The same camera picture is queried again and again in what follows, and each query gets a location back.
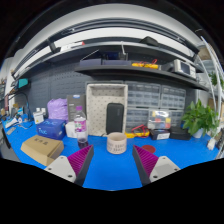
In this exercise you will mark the purple plastic bag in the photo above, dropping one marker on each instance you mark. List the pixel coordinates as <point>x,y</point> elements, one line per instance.
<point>57,109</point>

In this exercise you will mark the green potted plant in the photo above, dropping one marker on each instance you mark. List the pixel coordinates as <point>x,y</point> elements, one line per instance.
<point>199,120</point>

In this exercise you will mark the white oscilloscope instrument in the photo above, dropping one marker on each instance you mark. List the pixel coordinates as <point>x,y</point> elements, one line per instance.
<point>184,68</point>

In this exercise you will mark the dark grey product box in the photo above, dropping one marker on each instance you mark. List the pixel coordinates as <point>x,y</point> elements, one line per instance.
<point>72,102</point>

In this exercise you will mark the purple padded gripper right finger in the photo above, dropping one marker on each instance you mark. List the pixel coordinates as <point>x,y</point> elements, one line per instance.
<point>151,167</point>

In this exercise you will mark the black small box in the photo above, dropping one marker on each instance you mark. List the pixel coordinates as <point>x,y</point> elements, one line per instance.
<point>159,134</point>

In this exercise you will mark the white small box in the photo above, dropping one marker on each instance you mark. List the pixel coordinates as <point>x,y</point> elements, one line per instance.
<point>70,130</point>

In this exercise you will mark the beige ceramic cup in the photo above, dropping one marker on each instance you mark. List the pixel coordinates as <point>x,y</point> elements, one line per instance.
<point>116,143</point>

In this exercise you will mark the beige pegboard tray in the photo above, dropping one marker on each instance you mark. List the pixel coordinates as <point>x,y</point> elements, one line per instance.
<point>98,96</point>

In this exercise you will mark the clear plastic parts box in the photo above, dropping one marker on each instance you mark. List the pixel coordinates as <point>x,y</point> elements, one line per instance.
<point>159,119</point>

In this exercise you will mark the black desk lamp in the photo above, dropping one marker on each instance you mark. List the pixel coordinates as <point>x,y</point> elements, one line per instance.
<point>21,99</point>

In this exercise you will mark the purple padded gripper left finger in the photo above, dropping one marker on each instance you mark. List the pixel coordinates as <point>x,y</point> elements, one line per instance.
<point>73,168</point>

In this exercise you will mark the black rectangular case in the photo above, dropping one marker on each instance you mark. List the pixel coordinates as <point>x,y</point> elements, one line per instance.
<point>114,117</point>

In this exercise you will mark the grey drawer organizer cabinet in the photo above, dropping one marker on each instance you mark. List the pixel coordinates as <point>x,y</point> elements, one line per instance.
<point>143,97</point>

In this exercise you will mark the yellow multimeter on shelf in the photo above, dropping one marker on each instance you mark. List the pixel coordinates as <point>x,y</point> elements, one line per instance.
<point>152,65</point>

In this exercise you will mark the blue cardboard box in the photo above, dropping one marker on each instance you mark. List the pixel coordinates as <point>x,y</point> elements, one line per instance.
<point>52,128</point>

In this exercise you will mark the clear bottle purple label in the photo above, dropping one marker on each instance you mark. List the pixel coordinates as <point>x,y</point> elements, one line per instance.
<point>81,127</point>

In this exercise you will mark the brown cardboard box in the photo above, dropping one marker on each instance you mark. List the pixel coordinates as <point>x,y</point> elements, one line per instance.
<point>41,149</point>

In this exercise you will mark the yellow red clamp tool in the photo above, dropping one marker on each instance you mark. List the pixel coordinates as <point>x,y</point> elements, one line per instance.
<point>140,131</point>

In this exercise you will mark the red round coaster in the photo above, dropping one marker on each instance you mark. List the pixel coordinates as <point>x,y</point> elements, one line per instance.
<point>149,148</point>

